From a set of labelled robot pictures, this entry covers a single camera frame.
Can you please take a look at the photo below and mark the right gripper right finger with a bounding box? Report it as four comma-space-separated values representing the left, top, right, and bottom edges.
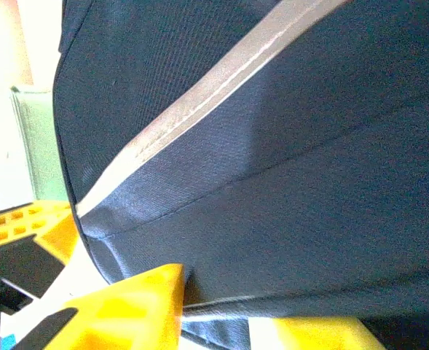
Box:
248, 316, 386, 350

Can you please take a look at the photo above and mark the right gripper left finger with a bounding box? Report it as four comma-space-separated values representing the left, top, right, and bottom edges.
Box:
15, 262, 184, 350

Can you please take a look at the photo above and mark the navy blue student backpack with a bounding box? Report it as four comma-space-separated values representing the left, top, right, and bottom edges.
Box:
52, 0, 429, 350

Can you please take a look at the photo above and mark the mint green lunch box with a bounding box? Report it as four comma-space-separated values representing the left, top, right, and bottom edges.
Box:
12, 86, 71, 203

